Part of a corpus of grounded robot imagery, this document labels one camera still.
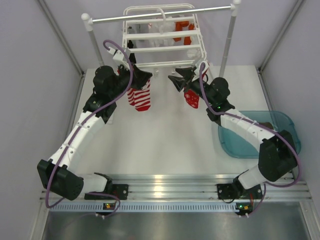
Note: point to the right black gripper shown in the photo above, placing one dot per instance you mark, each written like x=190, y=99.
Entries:
x=180, y=82

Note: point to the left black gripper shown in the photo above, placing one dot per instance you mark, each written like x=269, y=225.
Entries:
x=139, y=77

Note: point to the red snowflake sock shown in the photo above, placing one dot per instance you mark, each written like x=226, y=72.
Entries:
x=192, y=99

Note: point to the white clip sock hanger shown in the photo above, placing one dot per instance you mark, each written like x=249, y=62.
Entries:
x=157, y=49

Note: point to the brown grey sock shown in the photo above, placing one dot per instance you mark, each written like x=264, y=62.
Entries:
x=267, y=125

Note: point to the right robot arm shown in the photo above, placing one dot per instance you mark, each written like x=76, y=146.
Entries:
x=277, y=152

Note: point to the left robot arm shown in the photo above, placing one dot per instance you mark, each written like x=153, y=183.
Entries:
x=57, y=174

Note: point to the red white striped sock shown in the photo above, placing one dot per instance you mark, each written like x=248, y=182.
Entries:
x=140, y=99

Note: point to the black sock right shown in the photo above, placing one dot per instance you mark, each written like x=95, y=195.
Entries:
x=132, y=59

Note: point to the black sock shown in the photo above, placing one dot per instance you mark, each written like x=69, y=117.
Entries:
x=132, y=59
x=130, y=44

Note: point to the black sock left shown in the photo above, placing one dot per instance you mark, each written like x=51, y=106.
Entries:
x=130, y=44

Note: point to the silver drying rack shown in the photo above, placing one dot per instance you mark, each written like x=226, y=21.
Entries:
x=156, y=31

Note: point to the orange sock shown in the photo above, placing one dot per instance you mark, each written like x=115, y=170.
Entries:
x=183, y=26

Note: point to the teal plastic basin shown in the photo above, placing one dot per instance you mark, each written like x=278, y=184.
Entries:
x=237, y=147

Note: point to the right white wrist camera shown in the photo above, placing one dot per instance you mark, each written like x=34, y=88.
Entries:
x=197, y=73

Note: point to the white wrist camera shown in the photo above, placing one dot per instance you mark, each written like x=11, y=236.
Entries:
x=118, y=57
x=197, y=73

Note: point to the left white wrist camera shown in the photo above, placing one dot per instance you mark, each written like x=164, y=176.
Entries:
x=118, y=57

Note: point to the aluminium mounting rail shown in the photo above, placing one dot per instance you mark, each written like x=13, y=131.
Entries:
x=173, y=194

